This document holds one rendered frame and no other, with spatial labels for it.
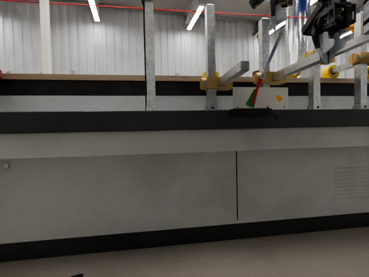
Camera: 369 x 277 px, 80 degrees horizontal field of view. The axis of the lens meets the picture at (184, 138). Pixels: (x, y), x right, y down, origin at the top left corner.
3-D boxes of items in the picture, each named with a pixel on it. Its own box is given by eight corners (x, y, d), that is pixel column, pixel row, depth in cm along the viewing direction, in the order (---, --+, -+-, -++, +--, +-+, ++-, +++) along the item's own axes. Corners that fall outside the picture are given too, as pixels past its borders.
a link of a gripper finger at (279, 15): (286, 25, 87) (287, 1, 87) (270, 28, 90) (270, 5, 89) (287, 28, 90) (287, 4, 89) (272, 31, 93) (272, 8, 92)
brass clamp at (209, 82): (233, 88, 95) (233, 76, 94) (202, 88, 93) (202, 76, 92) (228, 90, 101) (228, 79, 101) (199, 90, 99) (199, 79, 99)
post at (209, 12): (216, 115, 95) (214, 3, 94) (208, 115, 95) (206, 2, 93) (214, 116, 99) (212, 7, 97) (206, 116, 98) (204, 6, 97)
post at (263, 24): (270, 125, 99) (269, 16, 98) (263, 125, 98) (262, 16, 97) (266, 125, 102) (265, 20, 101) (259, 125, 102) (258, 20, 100)
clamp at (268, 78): (286, 82, 99) (285, 71, 98) (257, 82, 97) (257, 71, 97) (279, 85, 104) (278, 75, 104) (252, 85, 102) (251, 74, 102)
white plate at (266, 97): (288, 109, 99) (288, 87, 99) (233, 110, 95) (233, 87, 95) (288, 109, 99) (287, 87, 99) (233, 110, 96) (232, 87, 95)
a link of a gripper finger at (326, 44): (330, 58, 64) (330, 26, 64) (315, 64, 70) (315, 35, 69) (340, 59, 64) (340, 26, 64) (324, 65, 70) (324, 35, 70)
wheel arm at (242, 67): (250, 72, 71) (250, 59, 71) (240, 72, 70) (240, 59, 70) (213, 95, 114) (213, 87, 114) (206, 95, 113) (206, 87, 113)
